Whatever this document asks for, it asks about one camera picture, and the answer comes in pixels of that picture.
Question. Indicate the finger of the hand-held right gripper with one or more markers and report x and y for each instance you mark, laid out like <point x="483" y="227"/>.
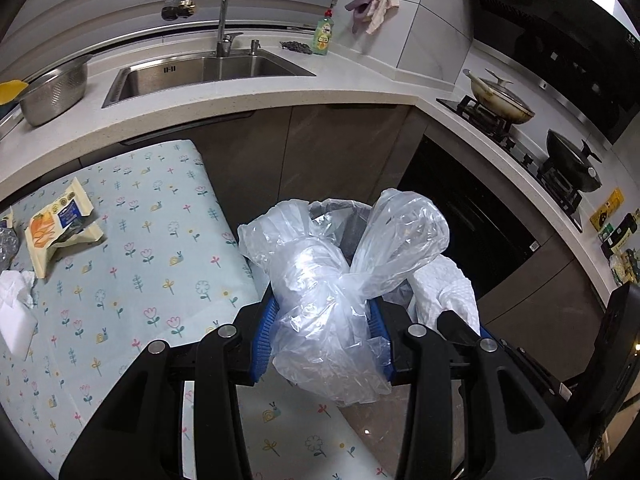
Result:
<point x="457" y="327"/>

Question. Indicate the grey striped window blind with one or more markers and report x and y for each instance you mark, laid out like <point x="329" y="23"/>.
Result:
<point x="100" y="10"/>

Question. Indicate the snack packet wrapper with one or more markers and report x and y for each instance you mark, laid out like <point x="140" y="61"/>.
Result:
<point x="65" y="210"/>

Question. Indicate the brown base cabinet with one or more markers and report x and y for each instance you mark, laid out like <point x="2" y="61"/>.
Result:
<point x="310" y="150"/>

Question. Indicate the sink soap dispenser pump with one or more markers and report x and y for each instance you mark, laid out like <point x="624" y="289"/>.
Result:
<point x="255" y="47"/>

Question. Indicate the yellow seasoning packet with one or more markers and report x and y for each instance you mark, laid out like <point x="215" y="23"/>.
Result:
<point x="606" y="210"/>

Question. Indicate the clear plastic bag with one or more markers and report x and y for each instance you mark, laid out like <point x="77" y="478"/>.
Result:
<point x="320" y="300"/>

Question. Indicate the black built-in oven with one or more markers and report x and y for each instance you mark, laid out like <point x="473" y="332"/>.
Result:
<point x="475" y="210"/>

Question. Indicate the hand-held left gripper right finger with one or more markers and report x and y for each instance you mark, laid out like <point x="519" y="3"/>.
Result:
<point x="378" y="325"/>

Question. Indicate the pale patterned packet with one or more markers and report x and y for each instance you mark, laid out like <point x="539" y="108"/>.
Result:
<point x="625" y="267"/>

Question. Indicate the crumpled white tissue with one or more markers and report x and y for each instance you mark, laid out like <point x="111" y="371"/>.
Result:
<point x="15" y="285"/>

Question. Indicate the lined grey trash bin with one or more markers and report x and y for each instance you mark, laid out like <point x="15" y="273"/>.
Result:
<point x="340" y="232"/>

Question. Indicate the steel colander bowl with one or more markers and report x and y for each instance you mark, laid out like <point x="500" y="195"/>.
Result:
<point x="50" y="95"/>

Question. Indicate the white paper towel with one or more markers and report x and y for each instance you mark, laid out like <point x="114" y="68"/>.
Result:
<point x="445" y="285"/>

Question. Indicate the floral pale blue tablecloth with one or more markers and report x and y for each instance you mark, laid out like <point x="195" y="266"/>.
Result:
<point x="150" y="270"/>

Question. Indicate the cream frying pan with lid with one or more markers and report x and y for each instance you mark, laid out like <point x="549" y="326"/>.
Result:
<point x="500" y="102"/>

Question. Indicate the dark seasoning packet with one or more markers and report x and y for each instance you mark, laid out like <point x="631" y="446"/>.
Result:
<point x="620" y="235"/>

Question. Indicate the green dish soap bottle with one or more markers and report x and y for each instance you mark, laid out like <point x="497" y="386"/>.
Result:
<point x="322" y="35"/>

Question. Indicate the dark scouring pad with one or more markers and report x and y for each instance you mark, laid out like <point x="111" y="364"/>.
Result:
<point x="295" y="46"/>

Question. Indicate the stainless steel sink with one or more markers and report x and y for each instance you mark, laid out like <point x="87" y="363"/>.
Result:
<point x="200" y="70"/>

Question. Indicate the black gas stove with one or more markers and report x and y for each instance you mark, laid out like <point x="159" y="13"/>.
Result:
<point x="520" y="150"/>

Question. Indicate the black wok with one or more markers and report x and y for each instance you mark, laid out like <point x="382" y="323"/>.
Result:
<point x="570" y="160"/>

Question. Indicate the black range hood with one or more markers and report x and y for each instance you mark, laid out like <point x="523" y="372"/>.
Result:
<point x="550" y="35"/>

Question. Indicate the chrome kitchen faucet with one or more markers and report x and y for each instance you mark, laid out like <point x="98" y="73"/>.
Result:
<point x="222" y="20"/>

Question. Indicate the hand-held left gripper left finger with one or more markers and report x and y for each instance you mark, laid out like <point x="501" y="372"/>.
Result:
<point x="261" y="355"/>

